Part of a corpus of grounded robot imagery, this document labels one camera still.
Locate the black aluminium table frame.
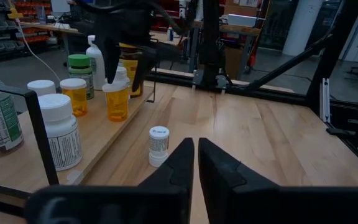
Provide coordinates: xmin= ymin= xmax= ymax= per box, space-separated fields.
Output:
xmin=144 ymin=0 xmax=358 ymax=178

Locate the small white printed-cap bottle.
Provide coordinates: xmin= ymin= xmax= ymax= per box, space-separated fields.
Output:
xmin=149 ymin=126 xmax=170 ymax=168

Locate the amber bottle yellow cap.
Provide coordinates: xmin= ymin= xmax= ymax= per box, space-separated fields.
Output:
xmin=119 ymin=43 xmax=144 ymax=98

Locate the orange pill bottle white cap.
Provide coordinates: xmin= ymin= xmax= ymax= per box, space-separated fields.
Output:
xmin=101 ymin=80 xmax=130 ymax=123
xmin=59 ymin=77 xmax=89 ymax=118

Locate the tall white bottle white cap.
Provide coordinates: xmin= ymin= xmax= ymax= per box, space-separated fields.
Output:
xmin=85 ymin=34 xmax=107 ymax=91

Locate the green cap medicine bottle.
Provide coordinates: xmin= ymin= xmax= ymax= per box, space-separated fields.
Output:
xmin=67 ymin=54 xmax=95 ymax=100

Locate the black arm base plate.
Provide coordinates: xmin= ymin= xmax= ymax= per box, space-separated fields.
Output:
xmin=192 ymin=68 xmax=228 ymax=94

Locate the white floor cable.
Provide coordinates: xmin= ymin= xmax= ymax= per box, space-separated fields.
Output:
xmin=13 ymin=17 xmax=62 ymax=82

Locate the small bottle pink label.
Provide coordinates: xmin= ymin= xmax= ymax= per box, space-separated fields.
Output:
xmin=26 ymin=79 xmax=57 ymax=97

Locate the background wooden workbench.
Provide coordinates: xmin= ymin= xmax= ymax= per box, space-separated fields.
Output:
xmin=194 ymin=20 xmax=262 ymax=74

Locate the wooden shelf black metal frame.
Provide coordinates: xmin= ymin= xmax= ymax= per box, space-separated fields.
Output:
xmin=0 ymin=80 xmax=158 ymax=215

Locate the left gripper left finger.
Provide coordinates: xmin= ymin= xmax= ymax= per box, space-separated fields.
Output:
xmin=138 ymin=138 xmax=195 ymax=189

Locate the white round pillar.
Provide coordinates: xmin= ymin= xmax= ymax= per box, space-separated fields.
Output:
xmin=282 ymin=0 xmax=324 ymax=57

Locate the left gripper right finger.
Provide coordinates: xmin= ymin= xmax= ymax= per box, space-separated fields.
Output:
xmin=197 ymin=138 xmax=279 ymax=224

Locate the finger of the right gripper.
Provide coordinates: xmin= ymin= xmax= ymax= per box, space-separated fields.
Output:
xmin=103 ymin=35 xmax=121 ymax=84
xmin=132 ymin=46 xmax=158 ymax=93

